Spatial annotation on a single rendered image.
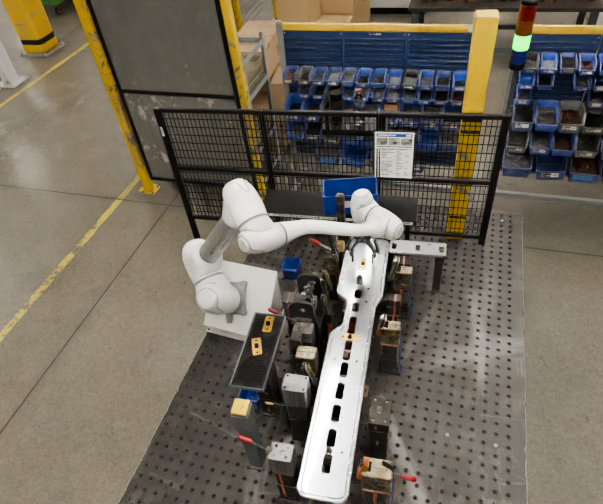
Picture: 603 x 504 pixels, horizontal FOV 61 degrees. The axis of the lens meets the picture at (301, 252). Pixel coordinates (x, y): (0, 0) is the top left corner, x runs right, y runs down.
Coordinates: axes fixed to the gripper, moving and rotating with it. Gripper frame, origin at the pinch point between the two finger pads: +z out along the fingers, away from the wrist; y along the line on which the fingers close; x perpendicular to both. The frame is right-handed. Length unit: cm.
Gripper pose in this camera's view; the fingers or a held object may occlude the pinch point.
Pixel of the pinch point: (362, 257)
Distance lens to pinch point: 259.1
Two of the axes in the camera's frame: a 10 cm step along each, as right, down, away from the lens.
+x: 2.1, -6.9, 6.9
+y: 9.7, 0.8, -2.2
